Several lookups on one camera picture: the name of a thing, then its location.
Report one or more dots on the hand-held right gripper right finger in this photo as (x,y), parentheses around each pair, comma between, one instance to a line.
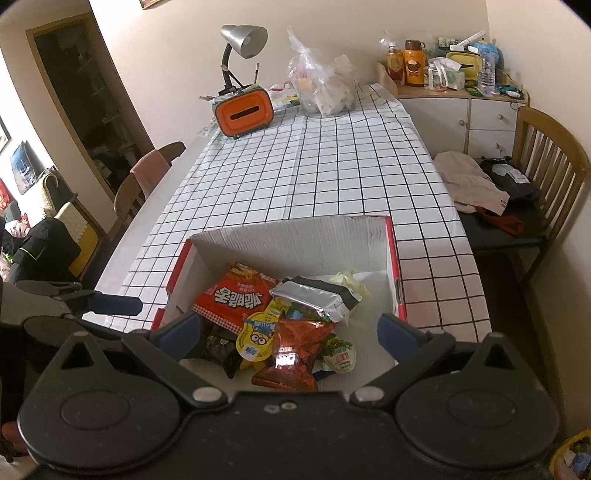
(396,333)

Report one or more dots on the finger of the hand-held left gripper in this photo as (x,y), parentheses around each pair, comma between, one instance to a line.
(121,304)

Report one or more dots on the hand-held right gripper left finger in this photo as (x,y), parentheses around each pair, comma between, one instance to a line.
(181,334)

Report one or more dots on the dark green-print packet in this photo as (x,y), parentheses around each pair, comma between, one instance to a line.
(221,348)

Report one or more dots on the green jelly pouch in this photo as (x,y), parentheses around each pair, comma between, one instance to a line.
(340,355)

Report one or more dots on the red snack bag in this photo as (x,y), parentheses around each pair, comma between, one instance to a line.
(235,297)

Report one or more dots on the yellow cartoon jelly pouch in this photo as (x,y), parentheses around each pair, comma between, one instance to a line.
(258,337)

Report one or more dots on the silver and black snack packet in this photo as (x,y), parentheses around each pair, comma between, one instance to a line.
(314,297)

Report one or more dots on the shiny brown cookie bag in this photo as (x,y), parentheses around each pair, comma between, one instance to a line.
(295,350)

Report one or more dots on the small yellow packet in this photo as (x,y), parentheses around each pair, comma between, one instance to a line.
(282,308)

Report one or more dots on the red and white cardboard box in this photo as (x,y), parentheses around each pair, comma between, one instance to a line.
(295,244)

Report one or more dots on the black jacket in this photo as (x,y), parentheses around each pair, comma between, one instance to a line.
(46,249)

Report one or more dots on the yellow cushioned chair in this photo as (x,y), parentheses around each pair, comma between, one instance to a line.
(78,235)

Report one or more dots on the curved-back wooden chair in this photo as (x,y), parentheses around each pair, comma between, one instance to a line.
(127,198)

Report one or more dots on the red cloth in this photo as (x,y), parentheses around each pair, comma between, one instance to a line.
(503,224)

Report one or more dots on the beige cloth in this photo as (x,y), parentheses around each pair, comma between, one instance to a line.
(466,184)

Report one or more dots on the white checkered tablecloth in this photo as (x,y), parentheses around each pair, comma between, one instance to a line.
(300,170)

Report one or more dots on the black bag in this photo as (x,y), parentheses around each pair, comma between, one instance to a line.
(512,182)

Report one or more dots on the small clear wrapper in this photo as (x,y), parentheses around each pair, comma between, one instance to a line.
(208,127)

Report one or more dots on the dark wooden shelf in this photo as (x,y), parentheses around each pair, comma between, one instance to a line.
(87,101)

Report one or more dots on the yellow bin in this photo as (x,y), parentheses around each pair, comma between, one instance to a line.
(575,457)

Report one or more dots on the white cabinet with wooden top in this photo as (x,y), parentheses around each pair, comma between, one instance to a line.
(443,120)

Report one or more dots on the orange and teal tissue box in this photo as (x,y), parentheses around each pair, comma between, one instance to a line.
(242,113)

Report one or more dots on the slatted wooden chair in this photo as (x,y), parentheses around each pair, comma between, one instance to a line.
(554,166)

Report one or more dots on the paintbrush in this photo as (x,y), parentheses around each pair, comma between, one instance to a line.
(231,78)
(256,74)

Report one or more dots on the flat printed packet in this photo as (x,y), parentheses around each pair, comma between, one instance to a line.
(285,99)

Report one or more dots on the clear plastic bag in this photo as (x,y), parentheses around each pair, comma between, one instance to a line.
(323,78)

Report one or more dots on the orange thermos bottle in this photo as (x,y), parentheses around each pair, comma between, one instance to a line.
(414,67)

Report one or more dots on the orange juice bottle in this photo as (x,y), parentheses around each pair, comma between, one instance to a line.
(395,64)

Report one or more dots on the clear water bottle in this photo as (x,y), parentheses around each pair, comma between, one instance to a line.
(487,76)

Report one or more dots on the silver desk lamp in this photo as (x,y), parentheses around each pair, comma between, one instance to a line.
(242,39)

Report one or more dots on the blue plastic pack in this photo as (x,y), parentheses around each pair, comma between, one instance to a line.
(491,50)

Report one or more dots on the white tube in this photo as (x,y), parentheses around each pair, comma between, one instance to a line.
(467,39)

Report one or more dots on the blue wall picture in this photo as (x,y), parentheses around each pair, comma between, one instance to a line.
(23,168)

